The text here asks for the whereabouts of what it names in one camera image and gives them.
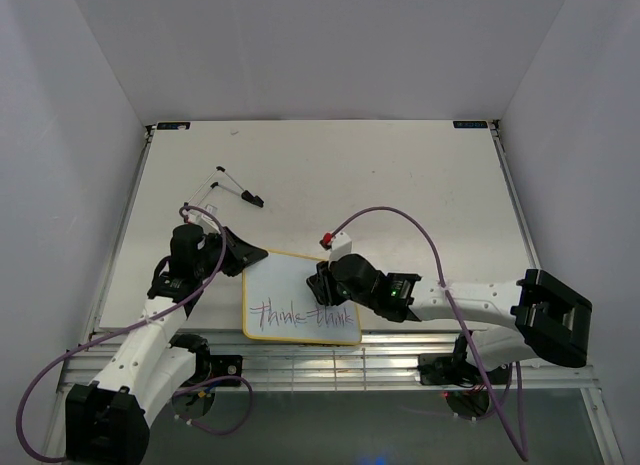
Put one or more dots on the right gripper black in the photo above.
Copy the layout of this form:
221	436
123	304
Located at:
321	290

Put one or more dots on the yellow framed whiteboard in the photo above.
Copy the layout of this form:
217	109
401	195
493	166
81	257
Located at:
279	306

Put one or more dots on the right black table label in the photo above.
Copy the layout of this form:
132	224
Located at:
469	124

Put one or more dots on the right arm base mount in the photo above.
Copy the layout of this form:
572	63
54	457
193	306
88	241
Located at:
452	369

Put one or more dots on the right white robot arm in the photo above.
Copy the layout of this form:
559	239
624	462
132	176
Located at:
537	316

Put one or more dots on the left black table label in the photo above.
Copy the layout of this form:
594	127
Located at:
173	126

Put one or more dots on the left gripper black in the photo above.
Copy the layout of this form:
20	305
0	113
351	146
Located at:
242	253

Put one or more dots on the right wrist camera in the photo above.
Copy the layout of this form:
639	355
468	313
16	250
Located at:
337	245

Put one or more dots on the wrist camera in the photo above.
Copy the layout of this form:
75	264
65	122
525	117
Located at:
337	245
195	216

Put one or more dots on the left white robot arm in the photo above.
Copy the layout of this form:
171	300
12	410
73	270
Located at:
108	421

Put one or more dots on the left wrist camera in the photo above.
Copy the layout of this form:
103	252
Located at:
195	216

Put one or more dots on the black table label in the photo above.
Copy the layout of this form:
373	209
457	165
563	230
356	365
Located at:
173	126
469	124

